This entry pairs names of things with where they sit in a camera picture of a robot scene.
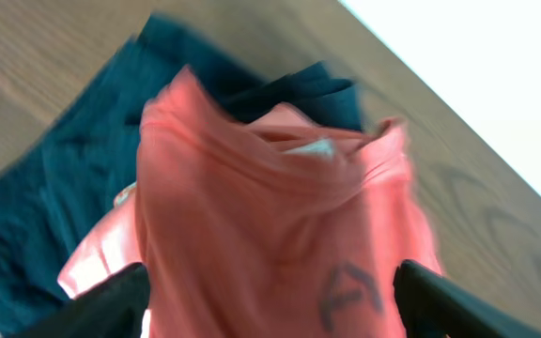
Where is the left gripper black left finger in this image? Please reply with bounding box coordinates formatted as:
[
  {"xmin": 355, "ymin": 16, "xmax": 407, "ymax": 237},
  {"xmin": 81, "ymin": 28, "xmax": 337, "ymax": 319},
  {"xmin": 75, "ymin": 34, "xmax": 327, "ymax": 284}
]
[{"xmin": 14, "ymin": 263, "xmax": 150, "ymax": 338}]

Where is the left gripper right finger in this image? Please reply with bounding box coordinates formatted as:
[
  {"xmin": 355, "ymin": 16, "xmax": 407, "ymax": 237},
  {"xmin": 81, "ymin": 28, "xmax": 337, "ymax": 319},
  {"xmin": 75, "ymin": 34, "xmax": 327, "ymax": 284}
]
[{"xmin": 394, "ymin": 260, "xmax": 541, "ymax": 338}]

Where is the red soccer t-shirt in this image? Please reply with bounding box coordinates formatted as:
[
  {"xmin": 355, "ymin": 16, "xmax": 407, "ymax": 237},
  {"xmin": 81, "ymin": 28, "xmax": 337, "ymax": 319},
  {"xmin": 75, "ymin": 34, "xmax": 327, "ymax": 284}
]
[{"xmin": 135, "ymin": 69, "xmax": 441, "ymax": 337}]

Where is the folded pink shirt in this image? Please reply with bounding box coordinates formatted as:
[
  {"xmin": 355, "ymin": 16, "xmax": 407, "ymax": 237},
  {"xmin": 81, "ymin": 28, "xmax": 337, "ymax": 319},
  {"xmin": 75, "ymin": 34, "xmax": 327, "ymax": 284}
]
[{"xmin": 57, "ymin": 183, "xmax": 142, "ymax": 299}]

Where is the folded navy garment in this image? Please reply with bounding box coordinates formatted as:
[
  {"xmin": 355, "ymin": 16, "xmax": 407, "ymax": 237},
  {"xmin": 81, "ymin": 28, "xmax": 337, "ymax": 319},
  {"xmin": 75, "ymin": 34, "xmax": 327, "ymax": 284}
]
[{"xmin": 0, "ymin": 14, "xmax": 362, "ymax": 334}]

